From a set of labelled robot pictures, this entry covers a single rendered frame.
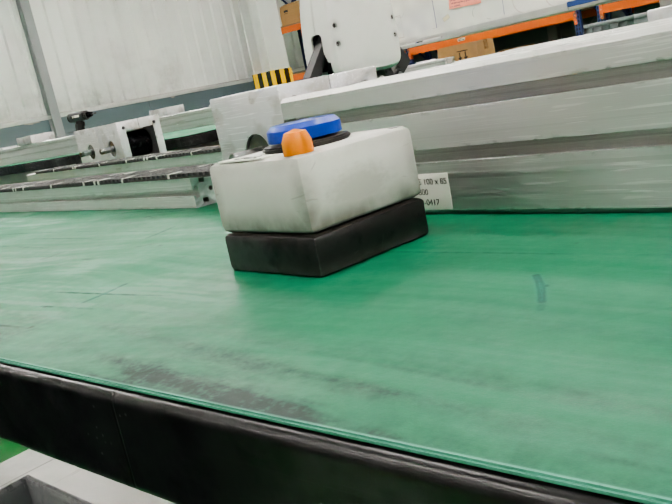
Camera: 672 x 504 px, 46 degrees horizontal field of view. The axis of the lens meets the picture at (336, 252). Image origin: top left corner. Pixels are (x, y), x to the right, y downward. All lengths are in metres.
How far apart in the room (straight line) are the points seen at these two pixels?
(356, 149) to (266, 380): 0.16
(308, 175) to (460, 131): 0.12
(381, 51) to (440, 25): 3.10
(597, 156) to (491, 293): 0.12
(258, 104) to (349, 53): 0.24
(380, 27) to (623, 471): 0.70
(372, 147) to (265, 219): 0.07
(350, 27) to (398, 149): 0.42
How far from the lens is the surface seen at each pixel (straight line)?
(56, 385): 0.34
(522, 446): 0.19
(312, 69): 0.80
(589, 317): 0.27
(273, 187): 0.39
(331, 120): 0.41
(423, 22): 4.00
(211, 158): 1.07
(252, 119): 0.60
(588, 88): 0.42
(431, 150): 0.48
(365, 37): 0.83
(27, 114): 12.78
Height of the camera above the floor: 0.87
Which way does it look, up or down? 12 degrees down
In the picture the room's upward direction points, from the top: 12 degrees counter-clockwise
